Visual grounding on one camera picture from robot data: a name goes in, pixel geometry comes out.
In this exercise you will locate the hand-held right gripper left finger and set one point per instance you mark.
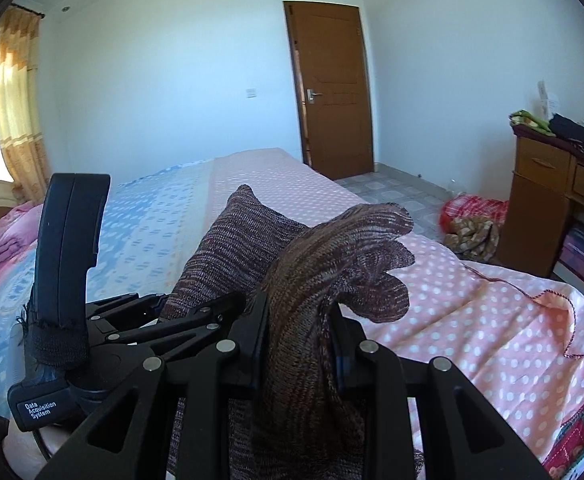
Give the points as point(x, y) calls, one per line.
point(249, 355)

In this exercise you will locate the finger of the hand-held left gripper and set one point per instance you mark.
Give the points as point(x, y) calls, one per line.
point(122, 311)
point(182, 332)

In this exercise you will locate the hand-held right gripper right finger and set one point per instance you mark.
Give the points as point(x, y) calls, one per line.
point(341, 366)

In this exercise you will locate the brown knit sweater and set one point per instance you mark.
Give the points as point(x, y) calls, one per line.
point(302, 280)

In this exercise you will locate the person's left forearm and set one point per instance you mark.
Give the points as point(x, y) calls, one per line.
point(19, 447)

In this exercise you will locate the pink folded blanket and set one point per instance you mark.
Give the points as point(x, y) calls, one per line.
point(7, 245)

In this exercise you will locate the blue patterned bed sheet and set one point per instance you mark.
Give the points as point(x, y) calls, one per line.
point(147, 220)

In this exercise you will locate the pink dotted bed sheet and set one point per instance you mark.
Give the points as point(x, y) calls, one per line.
point(472, 320)

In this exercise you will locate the yellow curtain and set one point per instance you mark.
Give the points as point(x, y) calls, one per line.
point(17, 110)

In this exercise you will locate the brown floral cloth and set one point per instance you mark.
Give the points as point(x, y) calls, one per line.
point(472, 240)

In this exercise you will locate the red checked cloth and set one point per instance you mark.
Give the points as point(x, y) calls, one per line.
point(472, 207)

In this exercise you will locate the dark curtain rod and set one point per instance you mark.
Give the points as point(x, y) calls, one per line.
point(27, 10)

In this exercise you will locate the wooden desk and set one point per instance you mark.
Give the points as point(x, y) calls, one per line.
point(532, 210)

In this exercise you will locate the brown wooden door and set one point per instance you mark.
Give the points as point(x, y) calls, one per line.
point(332, 85)

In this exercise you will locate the black cloth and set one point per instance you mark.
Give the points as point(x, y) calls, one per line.
point(572, 130)

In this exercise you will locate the white box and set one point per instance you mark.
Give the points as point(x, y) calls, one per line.
point(547, 100)

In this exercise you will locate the white light switch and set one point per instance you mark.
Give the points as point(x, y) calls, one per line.
point(252, 92)

